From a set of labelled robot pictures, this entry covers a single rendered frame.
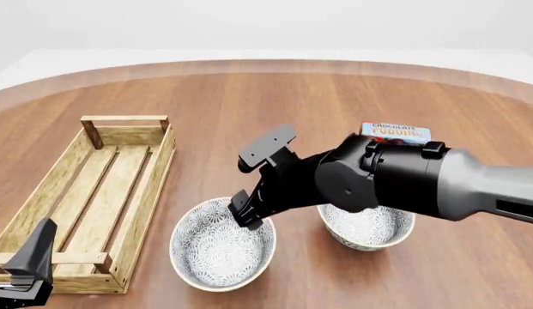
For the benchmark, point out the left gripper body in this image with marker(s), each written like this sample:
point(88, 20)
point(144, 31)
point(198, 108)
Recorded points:
point(21, 294)

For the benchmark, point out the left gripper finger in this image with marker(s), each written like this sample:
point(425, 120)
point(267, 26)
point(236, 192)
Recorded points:
point(36, 251)

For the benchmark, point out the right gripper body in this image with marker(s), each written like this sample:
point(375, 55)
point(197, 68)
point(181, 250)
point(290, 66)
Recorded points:
point(244, 209)

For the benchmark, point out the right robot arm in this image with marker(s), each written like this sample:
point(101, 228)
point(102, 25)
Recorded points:
point(420, 180)

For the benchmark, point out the patterned bowl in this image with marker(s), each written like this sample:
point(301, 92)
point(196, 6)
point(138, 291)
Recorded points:
point(369, 228)
point(219, 251)

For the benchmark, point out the wooden slat tray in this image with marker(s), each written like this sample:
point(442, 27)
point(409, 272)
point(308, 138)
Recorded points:
point(98, 193)

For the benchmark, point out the flat plate on black stalk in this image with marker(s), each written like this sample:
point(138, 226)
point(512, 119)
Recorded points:
point(266, 146)

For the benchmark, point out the chocolate pudding box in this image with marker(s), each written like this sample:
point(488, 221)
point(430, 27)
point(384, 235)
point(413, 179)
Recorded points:
point(395, 132)

